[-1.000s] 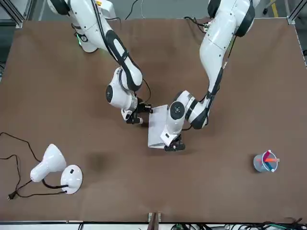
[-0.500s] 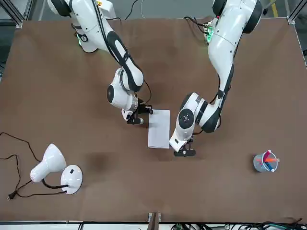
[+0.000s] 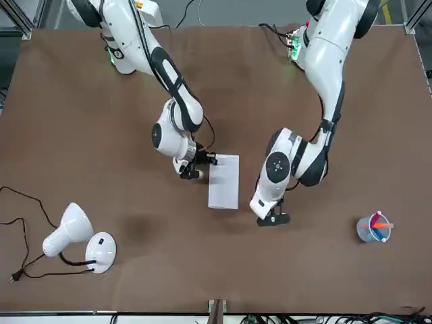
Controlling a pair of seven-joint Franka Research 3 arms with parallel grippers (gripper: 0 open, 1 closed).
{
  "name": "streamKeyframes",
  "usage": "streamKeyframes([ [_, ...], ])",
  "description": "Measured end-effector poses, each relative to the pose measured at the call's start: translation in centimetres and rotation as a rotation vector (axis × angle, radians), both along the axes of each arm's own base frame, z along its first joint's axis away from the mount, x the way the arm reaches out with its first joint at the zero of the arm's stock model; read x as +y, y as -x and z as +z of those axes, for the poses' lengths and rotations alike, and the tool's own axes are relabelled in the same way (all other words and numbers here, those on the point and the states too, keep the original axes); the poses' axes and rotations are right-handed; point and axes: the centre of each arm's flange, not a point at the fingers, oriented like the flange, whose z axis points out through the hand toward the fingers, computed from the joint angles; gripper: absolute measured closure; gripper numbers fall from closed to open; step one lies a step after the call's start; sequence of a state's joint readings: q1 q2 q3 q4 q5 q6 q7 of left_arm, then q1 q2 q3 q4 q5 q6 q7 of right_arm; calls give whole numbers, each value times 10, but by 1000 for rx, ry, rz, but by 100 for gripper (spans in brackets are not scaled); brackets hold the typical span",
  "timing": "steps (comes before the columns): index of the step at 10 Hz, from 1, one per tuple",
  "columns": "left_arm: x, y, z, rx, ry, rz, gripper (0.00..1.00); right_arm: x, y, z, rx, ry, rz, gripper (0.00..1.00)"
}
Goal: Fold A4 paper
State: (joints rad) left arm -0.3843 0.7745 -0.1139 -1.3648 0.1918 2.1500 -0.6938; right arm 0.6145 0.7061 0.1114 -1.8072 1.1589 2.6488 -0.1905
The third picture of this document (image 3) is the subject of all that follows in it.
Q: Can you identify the black left arm base cable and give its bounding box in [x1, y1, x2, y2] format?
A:
[258, 22, 294, 47]

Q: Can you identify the orange pen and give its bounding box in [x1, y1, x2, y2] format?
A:
[360, 221, 394, 230]

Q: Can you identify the blue pen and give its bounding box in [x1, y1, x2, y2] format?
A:
[369, 212, 384, 238]

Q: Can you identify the aluminium frame post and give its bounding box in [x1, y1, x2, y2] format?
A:
[0, 0, 47, 40]
[403, 0, 432, 94]

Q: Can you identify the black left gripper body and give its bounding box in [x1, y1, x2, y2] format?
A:
[268, 198, 286, 219]

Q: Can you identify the brown table clamp bracket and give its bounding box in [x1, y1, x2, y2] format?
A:
[208, 298, 227, 324]

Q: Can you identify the black lamp power cable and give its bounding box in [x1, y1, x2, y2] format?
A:
[0, 186, 94, 283]

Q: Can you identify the clear plastic pen cup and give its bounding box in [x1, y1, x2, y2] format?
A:
[356, 211, 395, 244]

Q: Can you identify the black cable bundle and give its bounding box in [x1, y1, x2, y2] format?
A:
[236, 305, 428, 324]

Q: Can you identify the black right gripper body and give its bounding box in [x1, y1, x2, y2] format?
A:
[192, 142, 210, 167]

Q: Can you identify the white desk lamp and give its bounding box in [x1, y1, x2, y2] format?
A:
[42, 202, 117, 275]

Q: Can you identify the white A4 paper sheet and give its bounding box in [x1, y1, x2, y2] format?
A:
[207, 154, 240, 211]

